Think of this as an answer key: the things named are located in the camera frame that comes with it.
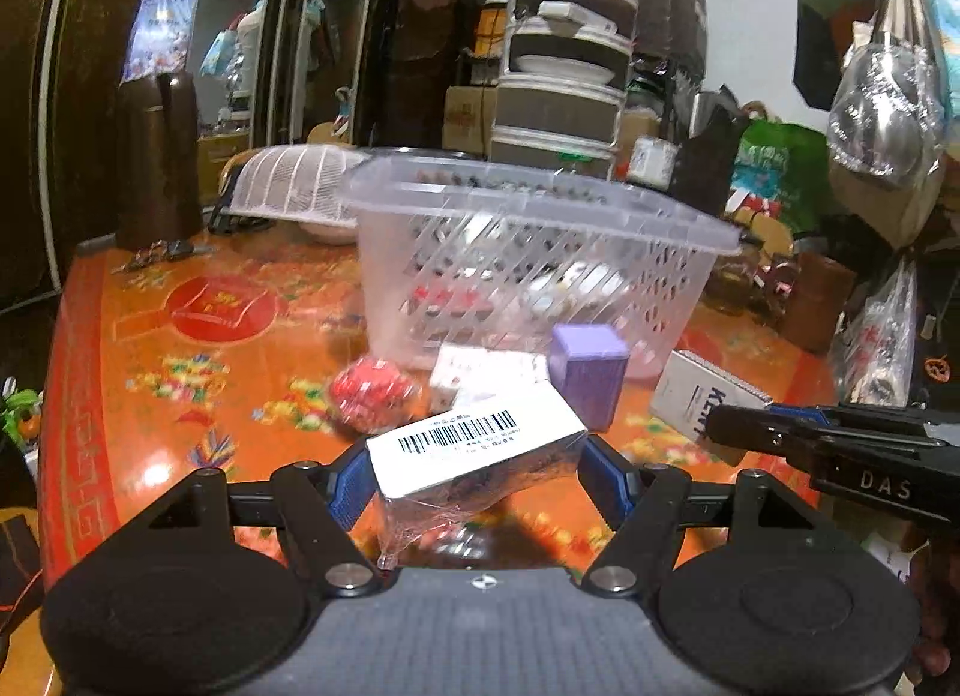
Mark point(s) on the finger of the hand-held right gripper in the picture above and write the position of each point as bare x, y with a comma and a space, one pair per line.
742, 430

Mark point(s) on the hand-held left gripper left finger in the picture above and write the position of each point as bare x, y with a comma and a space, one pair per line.
349, 484

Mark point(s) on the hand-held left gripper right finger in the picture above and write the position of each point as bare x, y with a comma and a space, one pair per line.
604, 480

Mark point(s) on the white barcode box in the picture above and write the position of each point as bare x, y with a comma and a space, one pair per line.
476, 441

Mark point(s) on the clear plastic basket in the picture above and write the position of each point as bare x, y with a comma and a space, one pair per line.
517, 253

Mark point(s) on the person's right hand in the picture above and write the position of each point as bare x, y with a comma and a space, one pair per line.
936, 613

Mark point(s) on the white box with blue print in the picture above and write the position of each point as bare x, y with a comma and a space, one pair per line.
694, 388

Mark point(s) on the red wrapped candy packet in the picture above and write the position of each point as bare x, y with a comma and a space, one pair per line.
371, 394

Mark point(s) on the purple box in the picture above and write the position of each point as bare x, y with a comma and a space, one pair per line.
586, 373

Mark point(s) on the clear plastic bag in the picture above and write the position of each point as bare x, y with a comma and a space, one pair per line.
881, 340

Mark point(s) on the brown cylindrical container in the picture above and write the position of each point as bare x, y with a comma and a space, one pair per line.
817, 302

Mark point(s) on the small white carton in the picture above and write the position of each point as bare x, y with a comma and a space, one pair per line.
487, 373

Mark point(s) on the green printed bag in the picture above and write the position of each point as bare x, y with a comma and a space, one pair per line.
780, 171

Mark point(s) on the black bag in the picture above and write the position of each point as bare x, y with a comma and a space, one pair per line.
709, 156

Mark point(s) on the jar with white label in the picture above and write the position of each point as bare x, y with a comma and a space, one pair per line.
651, 162

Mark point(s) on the white mesh food cover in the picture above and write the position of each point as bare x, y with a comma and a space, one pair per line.
292, 190

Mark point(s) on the bunch of keys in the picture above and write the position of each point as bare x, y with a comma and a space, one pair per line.
154, 255

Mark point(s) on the plastic bag of metal bowls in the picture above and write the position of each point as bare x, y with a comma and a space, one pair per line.
885, 111

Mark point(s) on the brown thermos flask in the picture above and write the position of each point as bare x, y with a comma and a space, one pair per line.
159, 156

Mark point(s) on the cardboard box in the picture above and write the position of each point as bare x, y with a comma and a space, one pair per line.
469, 118

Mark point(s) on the white plate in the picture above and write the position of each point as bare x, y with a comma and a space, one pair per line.
562, 70

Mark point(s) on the dark brown box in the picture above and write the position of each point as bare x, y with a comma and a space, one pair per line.
673, 17

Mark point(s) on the tiered food storage rack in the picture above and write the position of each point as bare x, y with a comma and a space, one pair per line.
562, 43

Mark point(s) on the blue printed hanging packet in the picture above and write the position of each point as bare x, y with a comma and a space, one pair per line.
163, 21

